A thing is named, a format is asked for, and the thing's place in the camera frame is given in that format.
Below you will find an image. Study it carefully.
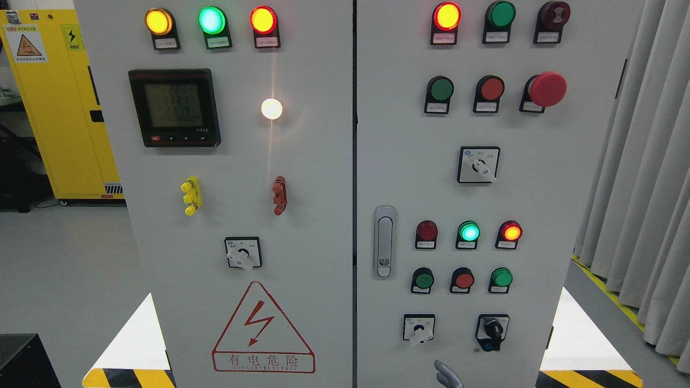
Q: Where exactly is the green push button lower left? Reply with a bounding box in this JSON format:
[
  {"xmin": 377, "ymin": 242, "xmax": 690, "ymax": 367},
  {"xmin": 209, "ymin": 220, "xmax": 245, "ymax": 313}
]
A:
[{"xmin": 411, "ymin": 267, "xmax": 434, "ymax": 294}]

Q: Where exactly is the green start push button upper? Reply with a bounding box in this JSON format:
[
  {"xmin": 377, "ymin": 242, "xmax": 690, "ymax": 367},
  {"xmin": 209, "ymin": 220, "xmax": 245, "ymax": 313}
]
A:
[{"xmin": 424, "ymin": 75, "xmax": 455, "ymax": 114}]

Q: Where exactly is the red push button lower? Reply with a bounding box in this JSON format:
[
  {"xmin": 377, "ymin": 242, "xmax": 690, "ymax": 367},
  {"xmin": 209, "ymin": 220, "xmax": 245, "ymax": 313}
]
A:
[{"xmin": 449, "ymin": 267, "xmax": 475, "ymax": 294}]

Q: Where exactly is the green push button lower right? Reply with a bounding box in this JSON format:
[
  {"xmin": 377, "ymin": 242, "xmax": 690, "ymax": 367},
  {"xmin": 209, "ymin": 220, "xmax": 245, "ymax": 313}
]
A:
[{"xmin": 488, "ymin": 267, "xmax": 514, "ymax": 294}]

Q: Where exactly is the red stop push button upper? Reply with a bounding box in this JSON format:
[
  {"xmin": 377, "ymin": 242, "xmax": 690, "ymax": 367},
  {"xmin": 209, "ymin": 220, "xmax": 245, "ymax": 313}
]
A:
[{"xmin": 472, "ymin": 74, "xmax": 505, "ymax": 114}]

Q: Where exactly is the red emergency stop mushroom button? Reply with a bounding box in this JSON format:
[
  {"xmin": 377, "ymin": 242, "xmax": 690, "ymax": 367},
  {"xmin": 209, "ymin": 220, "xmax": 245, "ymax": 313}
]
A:
[{"xmin": 519, "ymin": 71, "xmax": 568, "ymax": 114}]

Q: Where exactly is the grey electrical control cabinet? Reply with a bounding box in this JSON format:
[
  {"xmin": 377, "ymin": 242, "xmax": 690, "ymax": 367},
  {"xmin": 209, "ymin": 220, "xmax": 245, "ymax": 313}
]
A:
[{"xmin": 74, "ymin": 1, "xmax": 643, "ymax": 387}]

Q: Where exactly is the red test terminal block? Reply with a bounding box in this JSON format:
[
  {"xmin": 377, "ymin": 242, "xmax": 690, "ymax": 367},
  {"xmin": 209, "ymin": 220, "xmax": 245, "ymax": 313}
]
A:
[{"xmin": 272, "ymin": 175, "xmax": 288, "ymax": 216}]

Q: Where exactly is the dark red indicator lamp unlit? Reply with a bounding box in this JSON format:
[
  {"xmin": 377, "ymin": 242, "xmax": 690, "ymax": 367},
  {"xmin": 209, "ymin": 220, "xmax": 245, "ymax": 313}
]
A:
[{"xmin": 415, "ymin": 219, "xmax": 438, "ymax": 250}]

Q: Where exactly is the white glowing indicator lamp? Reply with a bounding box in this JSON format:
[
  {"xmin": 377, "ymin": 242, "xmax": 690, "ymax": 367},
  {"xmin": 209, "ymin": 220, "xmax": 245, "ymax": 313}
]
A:
[{"xmin": 260, "ymin": 98, "xmax": 284, "ymax": 120}]

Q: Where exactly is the green lit indicator lamp lower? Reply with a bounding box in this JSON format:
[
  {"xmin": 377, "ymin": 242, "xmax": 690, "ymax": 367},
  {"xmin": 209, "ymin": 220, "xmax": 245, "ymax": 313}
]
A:
[{"xmin": 456, "ymin": 220, "xmax": 481, "ymax": 250}]

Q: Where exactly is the yellow test terminal block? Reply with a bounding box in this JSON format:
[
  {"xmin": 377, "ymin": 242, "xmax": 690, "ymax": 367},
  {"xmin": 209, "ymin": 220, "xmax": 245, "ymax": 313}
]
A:
[{"xmin": 180, "ymin": 175, "xmax": 202, "ymax": 216}]

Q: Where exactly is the red high voltage warning sticker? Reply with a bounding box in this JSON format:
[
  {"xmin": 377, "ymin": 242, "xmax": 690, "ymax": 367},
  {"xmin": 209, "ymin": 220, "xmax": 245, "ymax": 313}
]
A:
[{"xmin": 212, "ymin": 281, "xmax": 316, "ymax": 374}]

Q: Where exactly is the orange lit indicator lamp lower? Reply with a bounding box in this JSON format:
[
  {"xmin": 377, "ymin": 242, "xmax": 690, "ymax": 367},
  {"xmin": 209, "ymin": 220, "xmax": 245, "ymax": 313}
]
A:
[{"xmin": 494, "ymin": 219, "xmax": 523, "ymax": 250}]

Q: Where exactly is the black digital power meter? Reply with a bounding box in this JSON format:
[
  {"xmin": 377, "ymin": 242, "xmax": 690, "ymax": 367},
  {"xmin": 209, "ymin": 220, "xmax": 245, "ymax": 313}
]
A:
[{"xmin": 128, "ymin": 68, "xmax": 222, "ymax": 148}]

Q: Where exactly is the red indicator lamp left door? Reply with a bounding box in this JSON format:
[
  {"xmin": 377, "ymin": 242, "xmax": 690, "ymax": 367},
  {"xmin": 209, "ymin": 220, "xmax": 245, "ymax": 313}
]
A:
[{"xmin": 250, "ymin": 5, "xmax": 281, "ymax": 49}]

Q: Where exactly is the red indicator lamp door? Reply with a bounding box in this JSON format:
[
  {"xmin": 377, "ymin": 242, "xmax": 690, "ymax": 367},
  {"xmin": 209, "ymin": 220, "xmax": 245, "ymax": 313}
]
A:
[
  {"xmin": 430, "ymin": 2, "xmax": 463, "ymax": 46},
  {"xmin": 250, "ymin": 5, "xmax": 281, "ymax": 49}
]

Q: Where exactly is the red indicator lamp right door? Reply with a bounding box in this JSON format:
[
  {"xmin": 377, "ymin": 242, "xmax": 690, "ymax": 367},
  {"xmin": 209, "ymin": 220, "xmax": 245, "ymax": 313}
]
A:
[{"xmin": 430, "ymin": 2, "xmax": 463, "ymax": 46}]

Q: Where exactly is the green indicator lamp top left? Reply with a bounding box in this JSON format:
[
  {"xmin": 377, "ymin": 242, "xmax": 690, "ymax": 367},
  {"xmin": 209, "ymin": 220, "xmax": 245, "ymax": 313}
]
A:
[{"xmin": 198, "ymin": 6, "xmax": 232, "ymax": 50}]

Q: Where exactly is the green indicator lamp unlit top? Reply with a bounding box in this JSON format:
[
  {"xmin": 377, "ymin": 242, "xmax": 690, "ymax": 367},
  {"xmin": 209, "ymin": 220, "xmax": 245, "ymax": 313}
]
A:
[{"xmin": 481, "ymin": 1, "xmax": 516, "ymax": 44}]

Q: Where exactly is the yellow indicator lamp top left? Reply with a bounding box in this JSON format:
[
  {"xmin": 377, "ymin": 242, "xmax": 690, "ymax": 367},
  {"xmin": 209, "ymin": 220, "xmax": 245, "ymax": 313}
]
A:
[{"xmin": 145, "ymin": 8, "xmax": 181, "ymax": 51}]

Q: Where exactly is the dark red buzzer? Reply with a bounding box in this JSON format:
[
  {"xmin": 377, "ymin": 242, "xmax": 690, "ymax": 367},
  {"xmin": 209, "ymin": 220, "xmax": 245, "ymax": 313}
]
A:
[{"xmin": 533, "ymin": 1, "xmax": 571, "ymax": 44}]

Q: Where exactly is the grey curtain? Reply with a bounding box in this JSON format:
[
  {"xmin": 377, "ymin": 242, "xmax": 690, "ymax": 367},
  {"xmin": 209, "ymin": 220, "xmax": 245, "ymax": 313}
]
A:
[{"xmin": 574, "ymin": 1, "xmax": 689, "ymax": 374}]

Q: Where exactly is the yellow safety cabinet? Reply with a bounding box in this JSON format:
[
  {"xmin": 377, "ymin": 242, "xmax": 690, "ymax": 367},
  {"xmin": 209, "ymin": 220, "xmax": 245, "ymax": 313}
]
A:
[{"xmin": 2, "ymin": 9, "xmax": 124, "ymax": 201}]

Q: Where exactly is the black box lower left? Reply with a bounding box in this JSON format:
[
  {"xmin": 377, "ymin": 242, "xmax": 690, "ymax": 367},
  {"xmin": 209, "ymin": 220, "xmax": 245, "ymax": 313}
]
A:
[{"xmin": 1, "ymin": 333, "xmax": 61, "ymax": 387}]

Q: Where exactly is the silver cabinet door handle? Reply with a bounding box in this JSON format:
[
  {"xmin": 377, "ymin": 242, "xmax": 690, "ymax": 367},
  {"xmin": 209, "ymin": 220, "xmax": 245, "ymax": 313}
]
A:
[{"xmin": 373, "ymin": 206, "xmax": 396, "ymax": 279}]

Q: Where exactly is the left door rotary selector switch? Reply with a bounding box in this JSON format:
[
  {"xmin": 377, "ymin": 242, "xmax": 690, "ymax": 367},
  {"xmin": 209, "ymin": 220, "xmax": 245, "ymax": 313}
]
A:
[{"xmin": 224, "ymin": 237, "xmax": 263, "ymax": 271}]

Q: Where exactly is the upper right rotary selector switch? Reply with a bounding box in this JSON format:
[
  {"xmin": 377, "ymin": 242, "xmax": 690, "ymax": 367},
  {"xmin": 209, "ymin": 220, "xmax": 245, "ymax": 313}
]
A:
[{"xmin": 456, "ymin": 147, "xmax": 501, "ymax": 184}]

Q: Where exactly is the lower white rotary selector switch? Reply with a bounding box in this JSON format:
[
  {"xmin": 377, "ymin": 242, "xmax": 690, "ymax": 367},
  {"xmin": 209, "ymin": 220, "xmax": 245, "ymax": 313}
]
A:
[{"xmin": 403, "ymin": 314, "xmax": 436, "ymax": 347}]

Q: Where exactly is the black key selector switch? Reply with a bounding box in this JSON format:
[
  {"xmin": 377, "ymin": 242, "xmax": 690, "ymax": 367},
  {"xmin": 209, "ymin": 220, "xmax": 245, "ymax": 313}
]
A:
[{"xmin": 475, "ymin": 314, "xmax": 510, "ymax": 352}]

